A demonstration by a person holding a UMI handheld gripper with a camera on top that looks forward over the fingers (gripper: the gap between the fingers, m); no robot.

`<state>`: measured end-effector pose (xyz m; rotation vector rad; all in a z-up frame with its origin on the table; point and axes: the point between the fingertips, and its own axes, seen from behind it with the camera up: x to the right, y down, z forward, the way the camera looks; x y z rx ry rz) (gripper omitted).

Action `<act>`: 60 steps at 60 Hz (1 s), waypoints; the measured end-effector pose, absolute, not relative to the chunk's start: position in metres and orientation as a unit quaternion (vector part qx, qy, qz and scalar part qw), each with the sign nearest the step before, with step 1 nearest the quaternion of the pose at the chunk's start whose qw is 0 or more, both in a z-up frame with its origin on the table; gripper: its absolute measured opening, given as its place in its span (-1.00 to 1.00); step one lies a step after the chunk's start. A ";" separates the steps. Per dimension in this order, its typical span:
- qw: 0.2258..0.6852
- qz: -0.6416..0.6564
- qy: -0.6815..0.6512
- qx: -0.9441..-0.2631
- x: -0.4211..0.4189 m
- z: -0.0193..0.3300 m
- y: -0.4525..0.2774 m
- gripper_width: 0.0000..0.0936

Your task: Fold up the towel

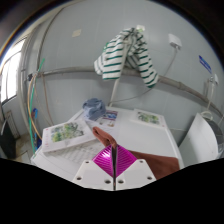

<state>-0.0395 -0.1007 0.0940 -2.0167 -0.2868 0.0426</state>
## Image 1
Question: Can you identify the white front-load washing machine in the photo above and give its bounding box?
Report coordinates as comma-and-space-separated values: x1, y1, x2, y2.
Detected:
30, 106, 186, 183

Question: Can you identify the grey horizontal wall pipe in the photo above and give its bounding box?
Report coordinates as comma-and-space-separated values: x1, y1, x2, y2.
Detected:
34, 65, 223, 116

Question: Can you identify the crumpled blue cloth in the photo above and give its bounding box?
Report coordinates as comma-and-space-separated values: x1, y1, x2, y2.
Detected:
82, 97, 107, 122

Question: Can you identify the window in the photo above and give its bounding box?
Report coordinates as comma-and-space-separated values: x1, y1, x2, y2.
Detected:
0, 38, 28, 104

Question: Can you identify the green hose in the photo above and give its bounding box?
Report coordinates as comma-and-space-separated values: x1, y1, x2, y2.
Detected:
28, 58, 46, 154

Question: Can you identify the blue wall sign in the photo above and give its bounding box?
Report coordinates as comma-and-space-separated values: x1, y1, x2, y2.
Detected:
198, 54, 213, 74

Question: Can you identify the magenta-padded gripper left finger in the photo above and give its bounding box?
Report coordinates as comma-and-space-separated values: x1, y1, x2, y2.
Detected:
71, 145, 116, 191

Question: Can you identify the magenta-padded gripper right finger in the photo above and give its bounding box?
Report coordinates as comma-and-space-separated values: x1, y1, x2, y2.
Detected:
114, 144, 157, 191

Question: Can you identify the wall tap with white hose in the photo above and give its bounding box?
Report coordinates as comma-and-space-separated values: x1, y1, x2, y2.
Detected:
201, 78, 218, 121

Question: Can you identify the white top-load washing machine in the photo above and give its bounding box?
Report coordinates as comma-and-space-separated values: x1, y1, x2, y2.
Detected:
178, 112, 224, 168

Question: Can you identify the white radiator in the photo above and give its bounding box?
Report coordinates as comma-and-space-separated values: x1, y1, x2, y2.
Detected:
4, 109, 21, 139

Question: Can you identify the grey printed sheet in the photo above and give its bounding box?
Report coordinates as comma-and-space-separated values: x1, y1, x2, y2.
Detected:
54, 141, 106, 164

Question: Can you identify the brown towel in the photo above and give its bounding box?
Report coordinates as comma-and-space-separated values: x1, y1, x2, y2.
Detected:
92, 126, 181, 181

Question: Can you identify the large picture booklet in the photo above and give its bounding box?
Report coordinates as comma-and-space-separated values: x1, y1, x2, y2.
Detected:
41, 119, 98, 154

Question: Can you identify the green-striped white shirt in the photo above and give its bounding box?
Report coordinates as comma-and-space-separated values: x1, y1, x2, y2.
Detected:
93, 27, 160, 89

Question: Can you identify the white leaflet with green picture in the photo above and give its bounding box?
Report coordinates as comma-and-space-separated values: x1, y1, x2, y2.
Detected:
131, 108, 167, 128

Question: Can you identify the beige wall plate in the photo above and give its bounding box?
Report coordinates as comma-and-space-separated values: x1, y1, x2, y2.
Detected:
71, 28, 83, 38

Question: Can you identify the grey socket cable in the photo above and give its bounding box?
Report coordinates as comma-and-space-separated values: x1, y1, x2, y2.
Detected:
111, 48, 178, 104

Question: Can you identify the small colourful leaflet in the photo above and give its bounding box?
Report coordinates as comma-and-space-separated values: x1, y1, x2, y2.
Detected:
98, 109, 120, 129

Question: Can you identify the white wall socket box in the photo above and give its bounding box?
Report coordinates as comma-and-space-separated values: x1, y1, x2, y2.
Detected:
167, 32, 183, 51

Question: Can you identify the white upright pipe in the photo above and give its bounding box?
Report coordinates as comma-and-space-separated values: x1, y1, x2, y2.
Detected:
109, 79, 121, 106

